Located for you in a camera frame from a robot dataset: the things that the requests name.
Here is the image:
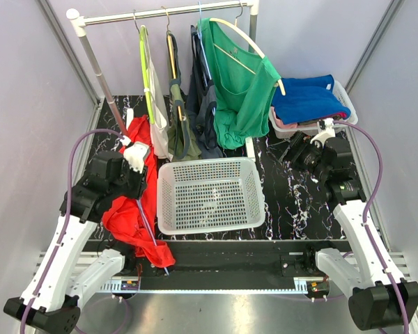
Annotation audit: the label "large white perforated basket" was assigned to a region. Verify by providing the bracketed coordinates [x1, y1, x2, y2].
[157, 157, 265, 235]

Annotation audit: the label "light blue wire hanger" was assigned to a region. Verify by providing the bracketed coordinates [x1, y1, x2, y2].
[137, 198, 171, 278]

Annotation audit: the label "white tank top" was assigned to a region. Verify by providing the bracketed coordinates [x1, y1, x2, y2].
[144, 59, 173, 160]

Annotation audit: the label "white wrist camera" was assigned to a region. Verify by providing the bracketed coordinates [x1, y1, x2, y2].
[310, 118, 336, 148]
[121, 136, 150, 173]

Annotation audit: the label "green t-shirt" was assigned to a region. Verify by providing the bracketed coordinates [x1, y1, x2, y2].
[201, 18, 281, 150]

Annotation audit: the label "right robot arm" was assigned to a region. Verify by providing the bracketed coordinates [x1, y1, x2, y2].
[284, 132, 418, 331]

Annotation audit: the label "folded blue clothes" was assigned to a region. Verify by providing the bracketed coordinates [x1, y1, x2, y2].
[271, 74, 351, 125]

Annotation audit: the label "olive green tank top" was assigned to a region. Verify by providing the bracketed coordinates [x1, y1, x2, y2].
[168, 32, 201, 161]

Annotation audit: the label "cream curved wooden hanger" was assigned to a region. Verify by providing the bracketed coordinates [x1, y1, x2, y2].
[208, 5, 287, 96]

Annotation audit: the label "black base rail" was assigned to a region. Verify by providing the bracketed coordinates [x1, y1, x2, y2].
[93, 239, 346, 292]

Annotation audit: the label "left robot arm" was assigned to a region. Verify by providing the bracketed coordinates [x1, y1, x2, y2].
[4, 143, 289, 333]

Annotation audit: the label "small white laundry basket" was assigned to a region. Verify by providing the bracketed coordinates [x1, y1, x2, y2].
[269, 80, 358, 139]

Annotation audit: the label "dark navy tank top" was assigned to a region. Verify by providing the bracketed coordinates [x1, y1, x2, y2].
[186, 25, 223, 159]

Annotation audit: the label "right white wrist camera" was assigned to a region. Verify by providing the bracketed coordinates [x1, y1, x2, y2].
[310, 118, 336, 148]

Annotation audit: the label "red tank top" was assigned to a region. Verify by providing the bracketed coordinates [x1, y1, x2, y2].
[100, 114, 177, 268]

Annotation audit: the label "blue wire hanger on rack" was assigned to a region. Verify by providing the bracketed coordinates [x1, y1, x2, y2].
[196, 1, 212, 88]

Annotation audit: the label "white clothes rack frame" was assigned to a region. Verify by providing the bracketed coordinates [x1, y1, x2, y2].
[65, 0, 260, 163]

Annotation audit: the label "lime green hanger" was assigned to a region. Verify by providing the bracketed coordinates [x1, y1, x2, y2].
[133, 10, 155, 125]

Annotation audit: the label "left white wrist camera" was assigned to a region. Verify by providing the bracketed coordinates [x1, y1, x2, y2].
[121, 136, 150, 173]

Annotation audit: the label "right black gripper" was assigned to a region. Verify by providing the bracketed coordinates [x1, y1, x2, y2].
[266, 130, 330, 180]

